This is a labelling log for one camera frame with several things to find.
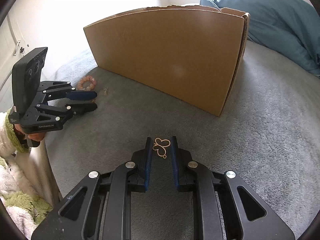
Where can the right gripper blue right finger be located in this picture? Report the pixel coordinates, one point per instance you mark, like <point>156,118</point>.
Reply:
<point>174,160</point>

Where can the green fuzzy sleeve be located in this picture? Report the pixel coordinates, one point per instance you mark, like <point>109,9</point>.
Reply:
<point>19,144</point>

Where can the left hand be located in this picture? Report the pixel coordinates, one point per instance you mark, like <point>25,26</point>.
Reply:
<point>22,136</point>

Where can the teal blue duvet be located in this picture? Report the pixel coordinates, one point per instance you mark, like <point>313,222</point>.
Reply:
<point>289,27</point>

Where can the gold butterfly pendant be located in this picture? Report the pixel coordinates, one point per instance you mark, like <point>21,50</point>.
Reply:
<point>160,147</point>

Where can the white wardrobe door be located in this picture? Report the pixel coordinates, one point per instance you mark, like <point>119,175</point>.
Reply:
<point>13,47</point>

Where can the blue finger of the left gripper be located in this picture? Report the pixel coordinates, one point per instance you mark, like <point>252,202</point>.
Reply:
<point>81,108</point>
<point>81,95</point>

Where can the brown cardboard box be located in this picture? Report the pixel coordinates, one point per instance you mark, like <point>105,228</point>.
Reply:
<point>191,52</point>

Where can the grey fleece bed blanket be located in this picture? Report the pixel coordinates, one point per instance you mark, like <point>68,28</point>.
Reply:
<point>268,132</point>

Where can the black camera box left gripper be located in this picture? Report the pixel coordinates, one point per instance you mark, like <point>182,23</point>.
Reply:
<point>26,74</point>

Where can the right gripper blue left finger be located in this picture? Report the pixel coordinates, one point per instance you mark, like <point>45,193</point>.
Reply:
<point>148,160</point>

